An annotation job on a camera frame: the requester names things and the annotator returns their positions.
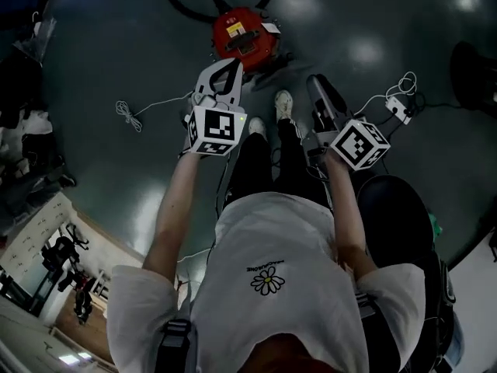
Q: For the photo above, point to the person's white flower-print shirt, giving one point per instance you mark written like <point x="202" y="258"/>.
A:
<point x="272" y="247"/>

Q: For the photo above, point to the black round chair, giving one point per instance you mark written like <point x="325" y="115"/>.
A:
<point x="396" y="216"/>

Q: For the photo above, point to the red vacuum cleaner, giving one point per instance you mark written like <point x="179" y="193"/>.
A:
<point x="240" y="29"/>

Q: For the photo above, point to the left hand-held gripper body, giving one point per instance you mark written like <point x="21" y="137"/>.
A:
<point x="215" y="128"/>

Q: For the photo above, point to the black bulky item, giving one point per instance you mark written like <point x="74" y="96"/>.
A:
<point x="471" y="76"/>

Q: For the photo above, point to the white power strip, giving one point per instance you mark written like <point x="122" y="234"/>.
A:
<point x="399" y="109"/>

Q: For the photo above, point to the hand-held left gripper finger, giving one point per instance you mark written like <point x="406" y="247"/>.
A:
<point x="206" y="77"/>
<point x="237" y="86"/>

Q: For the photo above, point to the green item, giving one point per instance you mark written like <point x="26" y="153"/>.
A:
<point x="436" y="225"/>

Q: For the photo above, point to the person's left forearm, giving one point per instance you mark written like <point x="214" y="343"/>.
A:
<point x="171" y="216"/>

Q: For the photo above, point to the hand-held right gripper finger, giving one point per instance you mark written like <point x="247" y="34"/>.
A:
<point x="315" y="91"/>
<point x="334" y="97"/>

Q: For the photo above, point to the person's white left shoe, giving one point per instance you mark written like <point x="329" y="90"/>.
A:
<point x="257" y="127"/>

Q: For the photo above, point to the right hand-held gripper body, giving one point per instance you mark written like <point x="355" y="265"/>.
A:
<point x="359" y="144"/>

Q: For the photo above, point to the person's right forearm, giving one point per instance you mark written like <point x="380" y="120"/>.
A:
<point x="347" y="216"/>

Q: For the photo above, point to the person's black trousers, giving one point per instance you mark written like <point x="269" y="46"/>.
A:
<point x="252" y="169"/>

